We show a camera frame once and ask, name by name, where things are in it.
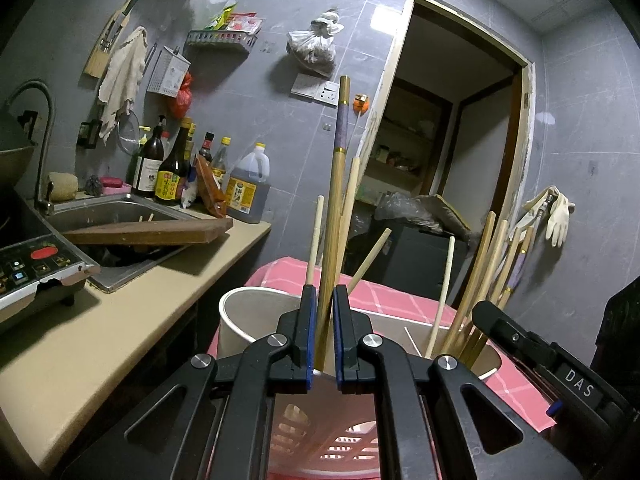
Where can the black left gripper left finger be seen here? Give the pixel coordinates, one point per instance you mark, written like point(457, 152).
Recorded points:
point(211, 419)

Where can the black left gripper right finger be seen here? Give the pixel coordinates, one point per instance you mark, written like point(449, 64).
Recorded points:
point(435, 419)

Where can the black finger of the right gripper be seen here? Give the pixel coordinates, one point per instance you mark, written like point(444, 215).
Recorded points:
point(529, 352)

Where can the purple banded chopstick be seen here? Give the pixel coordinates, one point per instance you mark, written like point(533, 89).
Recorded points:
point(333, 219)
point(506, 283)

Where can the pale thin chopstick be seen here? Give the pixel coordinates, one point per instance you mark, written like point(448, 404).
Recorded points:
point(430, 348)

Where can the plain bamboo chopstick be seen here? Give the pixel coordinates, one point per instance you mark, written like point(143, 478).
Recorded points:
point(315, 240)

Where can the steel kitchen sink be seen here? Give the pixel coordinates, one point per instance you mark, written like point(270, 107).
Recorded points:
point(120, 262)

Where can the white perforated utensil basket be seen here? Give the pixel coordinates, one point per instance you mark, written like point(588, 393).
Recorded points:
point(382, 413)

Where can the white work glove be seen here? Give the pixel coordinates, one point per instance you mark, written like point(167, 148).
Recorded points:
point(559, 218)

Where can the black cabinet behind door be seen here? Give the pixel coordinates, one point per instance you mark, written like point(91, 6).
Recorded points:
point(412, 260)

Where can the wooden cutting board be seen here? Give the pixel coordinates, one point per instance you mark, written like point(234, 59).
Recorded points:
point(152, 233)

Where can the brown snack bag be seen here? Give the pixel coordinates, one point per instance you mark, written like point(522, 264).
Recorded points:
point(208, 189)

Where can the large vinegar jug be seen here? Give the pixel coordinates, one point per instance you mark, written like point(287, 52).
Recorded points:
point(248, 186)

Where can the dark soy sauce bottle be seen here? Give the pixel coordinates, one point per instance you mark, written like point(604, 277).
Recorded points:
point(171, 176)

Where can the pale chopstick in basket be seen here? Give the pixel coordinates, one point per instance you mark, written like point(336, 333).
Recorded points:
point(346, 216)

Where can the wine bottle white label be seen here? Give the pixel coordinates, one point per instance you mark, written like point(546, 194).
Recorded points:
point(148, 161)

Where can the red plastic bag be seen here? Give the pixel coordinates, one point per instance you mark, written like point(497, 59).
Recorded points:
point(179, 104)

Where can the hanging white towel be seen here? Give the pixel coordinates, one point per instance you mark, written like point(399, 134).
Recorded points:
point(119, 87)

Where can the black camera box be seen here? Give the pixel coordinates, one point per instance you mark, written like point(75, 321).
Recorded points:
point(617, 345)

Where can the wooden door frame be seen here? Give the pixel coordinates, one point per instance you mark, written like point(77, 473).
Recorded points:
point(450, 116)

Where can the orange wall hook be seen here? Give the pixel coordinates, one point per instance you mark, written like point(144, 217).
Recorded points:
point(360, 105)

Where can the wall socket plate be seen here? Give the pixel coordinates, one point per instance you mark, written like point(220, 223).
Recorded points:
point(316, 89)

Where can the white plastic bag on wall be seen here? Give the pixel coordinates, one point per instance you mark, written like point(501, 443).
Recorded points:
point(314, 47)

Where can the wire wall shelf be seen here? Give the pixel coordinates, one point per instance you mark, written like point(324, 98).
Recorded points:
point(228, 30)

